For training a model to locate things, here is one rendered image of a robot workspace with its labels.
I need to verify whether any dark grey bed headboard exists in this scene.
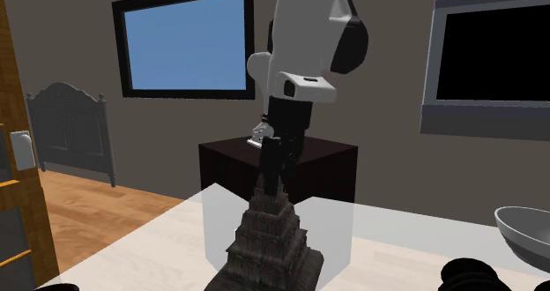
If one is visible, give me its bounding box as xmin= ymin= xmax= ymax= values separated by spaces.
xmin=25 ymin=81 xmax=117 ymax=189

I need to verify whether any brown tower building model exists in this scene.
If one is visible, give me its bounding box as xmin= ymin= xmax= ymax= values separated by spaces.
xmin=203 ymin=173 xmax=325 ymax=291

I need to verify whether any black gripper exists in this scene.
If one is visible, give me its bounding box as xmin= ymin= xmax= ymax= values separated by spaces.
xmin=259 ymin=95 xmax=315 ymax=197

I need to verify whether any grey-framed black wall screen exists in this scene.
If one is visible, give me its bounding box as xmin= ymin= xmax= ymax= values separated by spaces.
xmin=419 ymin=0 xmax=550 ymax=143

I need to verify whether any dark robot stand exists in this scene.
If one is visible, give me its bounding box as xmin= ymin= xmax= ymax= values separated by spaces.
xmin=197 ymin=134 xmax=359 ymax=205

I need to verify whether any small black object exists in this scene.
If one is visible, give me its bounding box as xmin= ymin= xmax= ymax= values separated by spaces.
xmin=40 ymin=282 xmax=81 ymax=291

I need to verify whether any grey bowl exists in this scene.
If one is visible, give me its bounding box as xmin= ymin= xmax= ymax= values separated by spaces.
xmin=493 ymin=205 xmax=550 ymax=275

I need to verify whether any black-framed window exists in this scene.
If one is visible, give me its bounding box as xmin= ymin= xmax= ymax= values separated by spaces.
xmin=111 ymin=0 xmax=257 ymax=101

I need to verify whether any wooden door with white handle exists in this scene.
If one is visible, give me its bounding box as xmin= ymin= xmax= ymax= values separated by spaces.
xmin=0 ymin=0 xmax=60 ymax=291

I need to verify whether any black rounded object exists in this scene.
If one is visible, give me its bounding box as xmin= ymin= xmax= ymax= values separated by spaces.
xmin=439 ymin=257 xmax=550 ymax=291

